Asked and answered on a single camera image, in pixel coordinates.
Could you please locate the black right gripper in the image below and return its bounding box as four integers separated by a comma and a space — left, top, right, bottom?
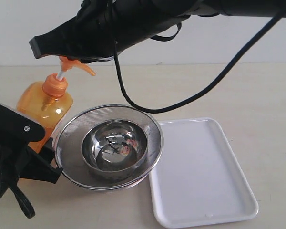
66, 0, 189, 63

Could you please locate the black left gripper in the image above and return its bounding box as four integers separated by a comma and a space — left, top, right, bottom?
0, 138, 64, 213

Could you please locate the orange pump soap bottle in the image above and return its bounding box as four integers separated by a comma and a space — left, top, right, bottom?
16, 56, 96, 153

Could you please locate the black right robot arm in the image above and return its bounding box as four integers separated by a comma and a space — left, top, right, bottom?
30, 0, 286, 63

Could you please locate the small stainless steel bowl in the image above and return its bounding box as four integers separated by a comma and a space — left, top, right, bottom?
82, 119, 148, 181

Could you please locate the steel mesh strainer basket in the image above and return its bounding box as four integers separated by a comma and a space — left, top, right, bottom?
54, 104, 163, 192

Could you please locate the white rectangular plastic tray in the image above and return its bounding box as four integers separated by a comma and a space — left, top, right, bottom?
149, 118, 259, 229

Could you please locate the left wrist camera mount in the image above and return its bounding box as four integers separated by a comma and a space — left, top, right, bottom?
0, 104, 45, 149

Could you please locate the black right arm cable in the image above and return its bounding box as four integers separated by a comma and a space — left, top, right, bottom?
107, 0, 286, 114

